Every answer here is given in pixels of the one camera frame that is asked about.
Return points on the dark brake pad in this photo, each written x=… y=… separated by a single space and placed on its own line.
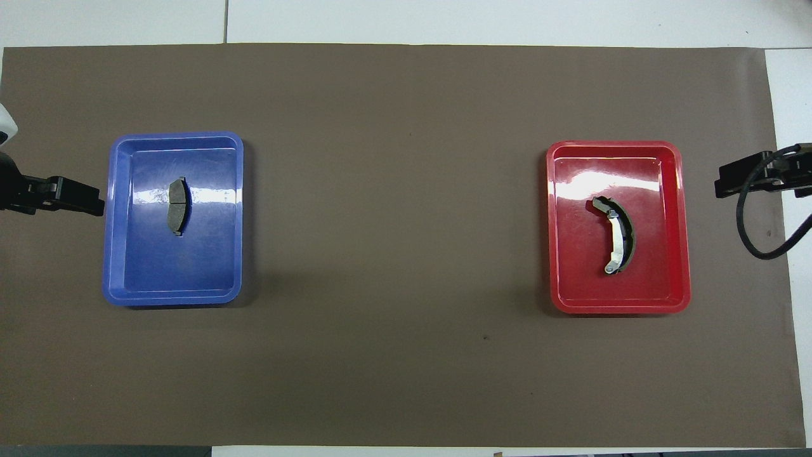
x=177 y=209

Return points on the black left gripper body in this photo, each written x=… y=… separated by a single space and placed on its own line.
x=28 y=193

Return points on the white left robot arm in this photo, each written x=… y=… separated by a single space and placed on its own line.
x=5 y=124

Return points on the red plastic tray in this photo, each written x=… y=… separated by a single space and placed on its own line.
x=583 y=285

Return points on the curved brake shoe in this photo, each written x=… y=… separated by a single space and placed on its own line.
x=618 y=238

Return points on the brown table mat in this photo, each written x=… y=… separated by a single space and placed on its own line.
x=406 y=190

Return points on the blue plastic tray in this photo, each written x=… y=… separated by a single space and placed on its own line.
x=146 y=266

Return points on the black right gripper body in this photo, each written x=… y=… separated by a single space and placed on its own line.
x=790 y=171

